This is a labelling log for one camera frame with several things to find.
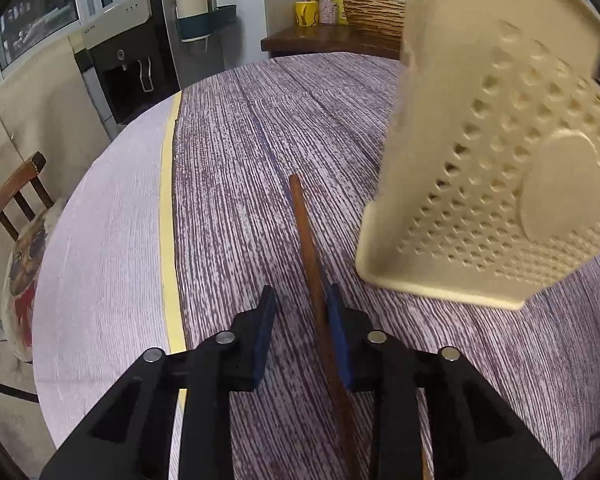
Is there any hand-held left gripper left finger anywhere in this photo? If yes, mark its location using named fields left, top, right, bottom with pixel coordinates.
left=39, top=285, right=279, bottom=480

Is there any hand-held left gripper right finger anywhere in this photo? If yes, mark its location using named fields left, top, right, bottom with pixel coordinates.
left=326, top=283, right=563, bottom=480

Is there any brown wooden chopstick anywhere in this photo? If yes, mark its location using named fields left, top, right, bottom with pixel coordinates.
left=289, top=174, right=363, bottom=480

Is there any cream plastic utensil basket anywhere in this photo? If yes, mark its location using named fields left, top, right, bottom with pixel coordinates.
left=355, top=0, right=600, bottom=311

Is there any yellow tape strip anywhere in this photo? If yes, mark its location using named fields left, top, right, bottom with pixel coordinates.
left=159, top=91, right=188, bottom=411

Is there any cat print cushion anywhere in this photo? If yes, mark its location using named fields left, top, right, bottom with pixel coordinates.
left=1, top=199, right=68, bottom=363

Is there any wooden chair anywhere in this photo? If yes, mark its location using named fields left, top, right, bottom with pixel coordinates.
left=0, top=151, right=56, bottom=241

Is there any dark wooden counter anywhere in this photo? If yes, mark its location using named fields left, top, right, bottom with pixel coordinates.
left=261, top=24, right=403, bottom=61

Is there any beige cloth cover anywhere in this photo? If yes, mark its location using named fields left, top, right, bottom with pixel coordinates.
left=0, top=35, right=113, bottom=221

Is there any yellow mug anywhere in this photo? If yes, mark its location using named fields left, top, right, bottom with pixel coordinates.
left=294, top=1, right=321, bottom=27

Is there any woven pattern wash basin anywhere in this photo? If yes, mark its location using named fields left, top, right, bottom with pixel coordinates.
left=342, top=0, right=407, bottom=38

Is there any white black water dispenser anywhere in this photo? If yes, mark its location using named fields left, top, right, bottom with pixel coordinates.
left=75, top=0, right=181, bottom=128

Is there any window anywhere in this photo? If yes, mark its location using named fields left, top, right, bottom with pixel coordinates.
left=0, top=0, right=106, bottom=71

